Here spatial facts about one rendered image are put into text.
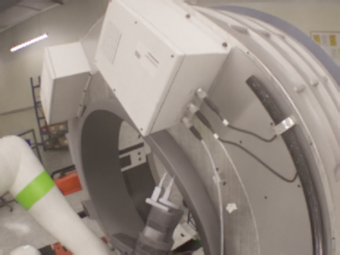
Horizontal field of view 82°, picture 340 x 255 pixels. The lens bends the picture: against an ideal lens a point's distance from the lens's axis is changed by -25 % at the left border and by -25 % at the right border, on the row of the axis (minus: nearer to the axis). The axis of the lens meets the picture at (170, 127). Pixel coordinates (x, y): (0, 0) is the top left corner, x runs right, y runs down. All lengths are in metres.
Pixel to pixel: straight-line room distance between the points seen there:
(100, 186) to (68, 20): 6.33
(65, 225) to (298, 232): 0.50
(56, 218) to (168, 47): 0.44
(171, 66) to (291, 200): 0.31
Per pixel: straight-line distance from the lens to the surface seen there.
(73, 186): 1.96
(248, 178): 0.48
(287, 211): 0.47
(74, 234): 0.60
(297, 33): 0.85
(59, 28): 7.40
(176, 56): 0.36
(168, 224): 0.46
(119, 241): 0.52
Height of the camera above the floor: 1.63
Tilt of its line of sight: 13 degrees down
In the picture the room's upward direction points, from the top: 8 degrees counter-clockwise
